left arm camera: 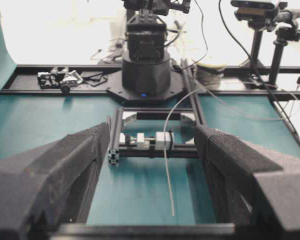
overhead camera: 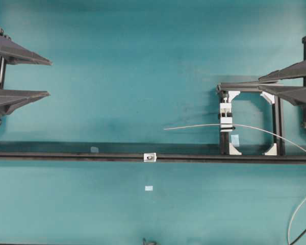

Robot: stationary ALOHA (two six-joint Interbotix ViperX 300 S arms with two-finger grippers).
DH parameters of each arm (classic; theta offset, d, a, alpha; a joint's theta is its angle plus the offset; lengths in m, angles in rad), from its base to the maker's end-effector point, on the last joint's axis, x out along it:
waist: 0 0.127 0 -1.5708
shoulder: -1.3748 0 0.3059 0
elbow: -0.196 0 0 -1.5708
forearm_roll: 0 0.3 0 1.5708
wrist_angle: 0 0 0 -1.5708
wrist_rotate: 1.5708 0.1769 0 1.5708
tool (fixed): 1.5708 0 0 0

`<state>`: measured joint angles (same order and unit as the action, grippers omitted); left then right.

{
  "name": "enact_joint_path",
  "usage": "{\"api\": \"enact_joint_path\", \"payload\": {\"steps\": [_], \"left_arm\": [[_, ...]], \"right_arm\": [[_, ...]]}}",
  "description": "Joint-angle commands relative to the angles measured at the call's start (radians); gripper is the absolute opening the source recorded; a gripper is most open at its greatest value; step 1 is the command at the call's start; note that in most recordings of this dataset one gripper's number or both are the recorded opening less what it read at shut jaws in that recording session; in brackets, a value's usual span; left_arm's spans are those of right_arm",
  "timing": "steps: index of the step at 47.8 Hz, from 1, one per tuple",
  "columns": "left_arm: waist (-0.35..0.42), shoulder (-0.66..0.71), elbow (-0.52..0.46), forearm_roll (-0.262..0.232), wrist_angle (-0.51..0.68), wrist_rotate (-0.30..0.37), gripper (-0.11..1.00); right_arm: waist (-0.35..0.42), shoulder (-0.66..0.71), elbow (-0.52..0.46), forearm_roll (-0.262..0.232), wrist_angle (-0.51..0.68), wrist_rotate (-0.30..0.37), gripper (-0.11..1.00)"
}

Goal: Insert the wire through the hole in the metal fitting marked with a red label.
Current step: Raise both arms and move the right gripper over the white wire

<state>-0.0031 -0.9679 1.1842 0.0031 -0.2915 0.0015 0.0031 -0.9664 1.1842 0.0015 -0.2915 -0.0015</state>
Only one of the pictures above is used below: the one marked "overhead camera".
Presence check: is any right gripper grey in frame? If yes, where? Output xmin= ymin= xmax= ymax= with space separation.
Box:
xmin=259 ymin=36 xmax=306 ymax=129

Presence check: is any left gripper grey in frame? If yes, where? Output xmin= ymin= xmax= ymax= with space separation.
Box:
xmin=0 ymin=35 xmax=52 ymax=125

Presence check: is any thin white wire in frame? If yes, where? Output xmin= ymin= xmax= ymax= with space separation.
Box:
xmin=164 ymin=123 xmax=306 ymax=245

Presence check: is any white tape label on table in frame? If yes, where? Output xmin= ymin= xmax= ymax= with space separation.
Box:
xmin=144 ymin=185 xmax=154 ymax=191

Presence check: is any white corner bracket upper right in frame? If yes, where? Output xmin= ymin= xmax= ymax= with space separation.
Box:
xmin=260 ymin=91 xmax=275 ymax=105

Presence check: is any white corner bracket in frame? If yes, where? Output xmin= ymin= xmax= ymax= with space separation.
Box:
xmin=229 ymin=143 xmax=242 ymax=155
xmin=227 ymin=91 xmax=241 ymax=103
xmin=263 ymin=143 xmax=277 ymax=156
xmin=260 ymin=91 xmax=275 ymax=105

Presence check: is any white corner bracket upper left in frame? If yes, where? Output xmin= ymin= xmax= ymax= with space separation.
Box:
xmin=227 ymin=91 xmax=241 ymax=103

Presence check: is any white corner bracket lower right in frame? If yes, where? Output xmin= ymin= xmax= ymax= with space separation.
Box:
xmin=263 ymin=143 xmax=277 ymax=156

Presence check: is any black square profile frame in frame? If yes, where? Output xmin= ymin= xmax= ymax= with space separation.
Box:
xmin=217 ymin=82 xmax=285 ymax=156

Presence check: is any long black aluminium rail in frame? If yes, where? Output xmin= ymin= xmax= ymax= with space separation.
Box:
xmin=0 ymin=152 xmax=306 ymax=165

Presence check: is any white wire clamp holder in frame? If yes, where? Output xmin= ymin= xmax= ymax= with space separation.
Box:
xmin=219 ymin=103 xmax=234 ymax=132

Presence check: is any white corner bracket lower left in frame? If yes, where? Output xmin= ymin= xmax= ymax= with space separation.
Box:
xmin=229 ymin=143 xmax=242 ymax=155

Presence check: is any clear tape piece on rail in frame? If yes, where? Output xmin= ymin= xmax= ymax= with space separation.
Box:
xmin=90 ymin=146 xmax=99 ymax=153

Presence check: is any black cable bottom right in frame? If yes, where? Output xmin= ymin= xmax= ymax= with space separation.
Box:
xmin=289 ymin=221 xmax=306 ymax=245

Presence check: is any silver metal fitting on rail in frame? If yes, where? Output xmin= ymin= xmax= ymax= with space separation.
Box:
xmin=143 ymin=153 xmax=157 ymax=162

